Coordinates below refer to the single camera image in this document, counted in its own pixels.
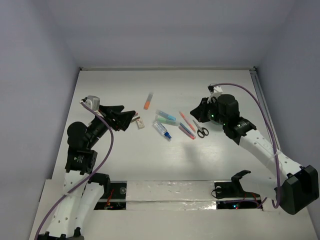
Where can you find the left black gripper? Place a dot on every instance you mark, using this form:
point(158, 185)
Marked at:
point(109, 118)

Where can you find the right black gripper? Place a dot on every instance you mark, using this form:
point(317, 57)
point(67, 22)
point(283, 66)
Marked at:
point(199, 113)

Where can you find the orange thin pen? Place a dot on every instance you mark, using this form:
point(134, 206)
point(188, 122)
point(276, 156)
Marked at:
point(185, 118)

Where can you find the purple pen red tip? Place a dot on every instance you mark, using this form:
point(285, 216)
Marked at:
point(184, 129)

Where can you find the green highlighter marker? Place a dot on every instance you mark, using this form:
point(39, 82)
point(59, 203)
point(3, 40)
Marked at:
point(167, 121)

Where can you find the blue highlighter marker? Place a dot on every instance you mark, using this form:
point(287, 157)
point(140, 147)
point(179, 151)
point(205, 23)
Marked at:
point(165, 115)

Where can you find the clear bottle blue cap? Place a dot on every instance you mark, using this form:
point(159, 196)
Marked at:
point(162, 130)

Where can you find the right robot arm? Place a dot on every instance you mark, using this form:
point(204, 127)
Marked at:
point(292, 186)

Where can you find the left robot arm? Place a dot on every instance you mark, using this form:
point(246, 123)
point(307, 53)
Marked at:
point(83, 185)

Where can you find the white staple box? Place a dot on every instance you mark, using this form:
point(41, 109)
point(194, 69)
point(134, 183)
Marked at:
point(140, 123)

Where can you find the orange highlighter marker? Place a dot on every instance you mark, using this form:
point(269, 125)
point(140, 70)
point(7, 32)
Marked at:
point(148, 101)

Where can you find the black handled scissors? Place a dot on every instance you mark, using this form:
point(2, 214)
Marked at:
point(201, 131)

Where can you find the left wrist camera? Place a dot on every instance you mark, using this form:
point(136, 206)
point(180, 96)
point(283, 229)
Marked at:
point(92, 102)

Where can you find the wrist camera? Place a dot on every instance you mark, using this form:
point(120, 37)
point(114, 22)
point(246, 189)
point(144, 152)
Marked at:
point(215, 90)
point(92, 102)

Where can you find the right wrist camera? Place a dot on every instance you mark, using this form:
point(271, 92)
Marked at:
point(215, 90)

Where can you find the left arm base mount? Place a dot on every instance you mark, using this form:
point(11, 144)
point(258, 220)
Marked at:
point(114, 195)

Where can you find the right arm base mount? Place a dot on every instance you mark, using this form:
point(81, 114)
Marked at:
point(231, 196)

